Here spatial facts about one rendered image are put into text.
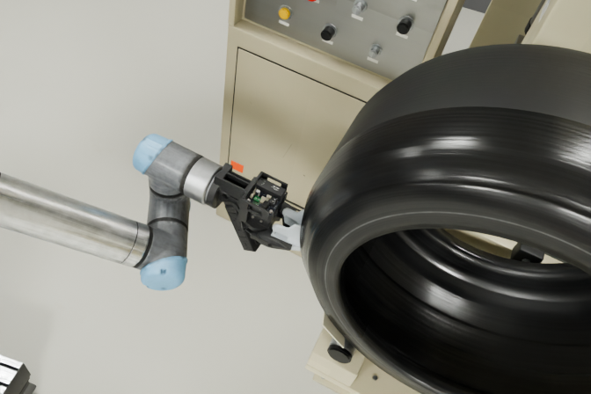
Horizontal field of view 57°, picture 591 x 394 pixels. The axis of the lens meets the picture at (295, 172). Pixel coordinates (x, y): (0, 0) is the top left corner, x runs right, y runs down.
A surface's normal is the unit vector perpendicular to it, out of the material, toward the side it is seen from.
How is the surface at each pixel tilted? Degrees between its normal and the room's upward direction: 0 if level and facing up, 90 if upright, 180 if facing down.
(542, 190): 44
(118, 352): 0
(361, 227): 85
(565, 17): 90
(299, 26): 90
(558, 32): 90
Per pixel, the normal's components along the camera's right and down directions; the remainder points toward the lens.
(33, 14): 0.15, -0.64
